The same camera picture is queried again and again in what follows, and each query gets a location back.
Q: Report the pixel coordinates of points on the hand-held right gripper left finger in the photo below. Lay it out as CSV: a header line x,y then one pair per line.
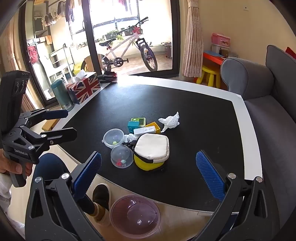
x,y
89,171

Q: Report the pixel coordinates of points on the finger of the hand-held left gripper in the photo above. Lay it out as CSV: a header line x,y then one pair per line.
x,y
55,113
64,135

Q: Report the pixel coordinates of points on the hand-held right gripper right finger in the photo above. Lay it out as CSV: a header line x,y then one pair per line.
x,y
209,173

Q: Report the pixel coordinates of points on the clear plastic capsule ball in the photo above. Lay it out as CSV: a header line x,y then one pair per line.
x,y
121,156

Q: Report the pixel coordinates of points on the clear round lidded container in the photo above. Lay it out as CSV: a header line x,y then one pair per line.
x,y
113,138

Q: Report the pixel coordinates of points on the yellow white fabric pouch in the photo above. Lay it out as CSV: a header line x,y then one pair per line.
x,y
151,151

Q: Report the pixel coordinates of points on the teal toy block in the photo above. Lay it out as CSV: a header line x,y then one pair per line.
x,y
133,126

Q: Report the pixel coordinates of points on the clear purple plastic bowl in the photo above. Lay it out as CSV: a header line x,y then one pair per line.
x,y
135,216

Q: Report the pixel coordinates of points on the white rectangular plastic device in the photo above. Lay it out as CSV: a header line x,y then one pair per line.
x,y
144,130

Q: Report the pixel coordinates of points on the yellow toy block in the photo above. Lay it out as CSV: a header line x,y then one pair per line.
x,y
156,127

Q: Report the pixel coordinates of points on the green white digital timer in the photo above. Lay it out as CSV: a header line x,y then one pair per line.
x,y
138,120

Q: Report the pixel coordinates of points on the person's left forearm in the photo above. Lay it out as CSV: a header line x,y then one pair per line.
x,y
4,187

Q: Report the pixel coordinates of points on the person's left hand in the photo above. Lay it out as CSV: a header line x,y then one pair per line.
x,y
5,163

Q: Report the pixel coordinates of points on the cardboard box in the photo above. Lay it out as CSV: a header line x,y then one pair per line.
x,y
49,124

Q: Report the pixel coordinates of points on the teal thermos bottle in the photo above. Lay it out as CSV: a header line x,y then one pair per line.
x,y
61,95

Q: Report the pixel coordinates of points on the black shoe left foot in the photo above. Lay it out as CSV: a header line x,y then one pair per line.
x,y
101,191

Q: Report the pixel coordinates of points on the person's left leg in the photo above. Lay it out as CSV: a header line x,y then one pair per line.
x,y
50,164

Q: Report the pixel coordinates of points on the flag print tissue box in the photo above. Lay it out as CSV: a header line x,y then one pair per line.
x,y
84,89

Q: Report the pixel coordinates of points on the pink patterned curtain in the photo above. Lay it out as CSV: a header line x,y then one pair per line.
x,y
11,51
193,39

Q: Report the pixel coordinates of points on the red bag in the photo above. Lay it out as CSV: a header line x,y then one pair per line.
x,y
32,52

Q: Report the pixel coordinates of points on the yellow box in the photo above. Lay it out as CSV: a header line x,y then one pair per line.
x,y
77,67

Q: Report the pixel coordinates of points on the white shelf rack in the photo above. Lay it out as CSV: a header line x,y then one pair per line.
x,y
60,62

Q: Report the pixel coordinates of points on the black gloves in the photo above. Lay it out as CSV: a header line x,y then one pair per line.
x,y
107,77

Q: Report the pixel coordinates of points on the grey sofa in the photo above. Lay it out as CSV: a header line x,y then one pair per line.
x,y
266,104

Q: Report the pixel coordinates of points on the hanging clothes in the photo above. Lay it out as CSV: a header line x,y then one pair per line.
x,y
60,11

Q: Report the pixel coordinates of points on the white pink bicycle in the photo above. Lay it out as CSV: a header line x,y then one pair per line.
x,y
129,49

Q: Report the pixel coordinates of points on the potted green plants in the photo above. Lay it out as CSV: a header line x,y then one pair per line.
x,y
115,34

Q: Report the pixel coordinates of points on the yellow plastic stool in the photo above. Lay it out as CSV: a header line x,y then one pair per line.
x,y
209,74

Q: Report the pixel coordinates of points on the red children's table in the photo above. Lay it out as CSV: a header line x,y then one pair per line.
x,y
214,58

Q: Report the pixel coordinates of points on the white storage box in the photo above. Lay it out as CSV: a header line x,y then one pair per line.
x,y
218,50

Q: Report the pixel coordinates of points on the pink storage box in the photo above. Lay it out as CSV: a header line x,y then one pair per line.
x,y
220,41

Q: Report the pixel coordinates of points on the red cushion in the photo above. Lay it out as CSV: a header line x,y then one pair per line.
x,y
291,52

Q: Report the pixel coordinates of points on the black sliding door frame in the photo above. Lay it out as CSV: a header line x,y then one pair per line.
x,y
175,34

